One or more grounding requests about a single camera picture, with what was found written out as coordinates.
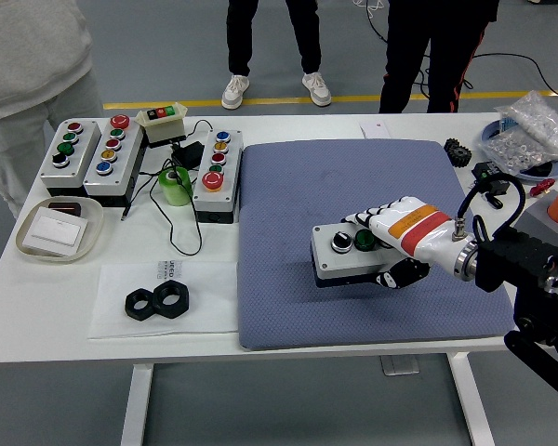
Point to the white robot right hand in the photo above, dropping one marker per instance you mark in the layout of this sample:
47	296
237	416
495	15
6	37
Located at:
418	232

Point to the grey four-button control box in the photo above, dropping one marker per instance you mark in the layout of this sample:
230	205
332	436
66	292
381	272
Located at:
325	251

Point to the grey five-button box, blue button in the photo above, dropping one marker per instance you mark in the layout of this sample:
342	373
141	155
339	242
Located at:
232	162

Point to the grey five-button box, silver button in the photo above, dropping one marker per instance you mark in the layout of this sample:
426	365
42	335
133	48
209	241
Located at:
125	158

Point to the small black clip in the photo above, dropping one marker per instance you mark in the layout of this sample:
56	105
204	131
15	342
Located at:
493	200

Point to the black gear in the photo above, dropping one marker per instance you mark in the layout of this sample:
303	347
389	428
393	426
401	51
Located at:
459	154

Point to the black module with green terminals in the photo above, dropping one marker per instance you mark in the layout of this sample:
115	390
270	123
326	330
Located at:
486	169

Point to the white card with red mark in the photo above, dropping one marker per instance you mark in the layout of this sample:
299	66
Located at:
374	130

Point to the blue plate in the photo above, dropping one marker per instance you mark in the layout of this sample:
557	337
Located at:
488	134

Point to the grey wedge block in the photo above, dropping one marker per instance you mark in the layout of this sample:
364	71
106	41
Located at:
539	220

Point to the small red clip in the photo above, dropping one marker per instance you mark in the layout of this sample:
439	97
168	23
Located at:
541	187

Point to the blue-grey quilted mat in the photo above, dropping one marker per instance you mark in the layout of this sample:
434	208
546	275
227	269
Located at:
283	186

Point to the white table leg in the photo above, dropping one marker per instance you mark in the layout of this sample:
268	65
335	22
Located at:
137	409
472	404

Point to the person in red-striped trousers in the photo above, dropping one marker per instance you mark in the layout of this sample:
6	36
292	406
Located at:
446	42

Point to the white printed paper sheet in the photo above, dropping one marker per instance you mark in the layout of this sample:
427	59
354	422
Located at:
214	302

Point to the black power adapter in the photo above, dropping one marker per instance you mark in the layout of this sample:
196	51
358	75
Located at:
190	153

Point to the green tape roll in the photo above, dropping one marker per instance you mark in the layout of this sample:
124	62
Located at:
179	192

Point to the black hex nut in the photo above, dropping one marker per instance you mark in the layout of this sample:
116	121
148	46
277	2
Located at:
186	306
132	309

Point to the person in white sneakers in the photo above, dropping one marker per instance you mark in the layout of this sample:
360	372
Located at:
239	42

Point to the white shallow tray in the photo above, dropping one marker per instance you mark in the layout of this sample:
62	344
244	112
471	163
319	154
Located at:
93	214

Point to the grey box with black selector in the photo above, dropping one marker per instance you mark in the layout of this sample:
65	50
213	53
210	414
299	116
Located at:
86	139

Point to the small dark brown box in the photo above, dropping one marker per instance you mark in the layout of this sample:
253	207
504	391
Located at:
67	206

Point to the person in light grey top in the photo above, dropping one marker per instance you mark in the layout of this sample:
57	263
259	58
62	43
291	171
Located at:
23	56

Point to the grey bracket under table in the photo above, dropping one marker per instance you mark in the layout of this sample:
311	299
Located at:
400	365

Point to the cream three-button switch box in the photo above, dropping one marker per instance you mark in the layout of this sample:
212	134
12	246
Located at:
165	127

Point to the white wall switch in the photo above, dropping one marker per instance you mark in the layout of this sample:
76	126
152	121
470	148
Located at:
56	230

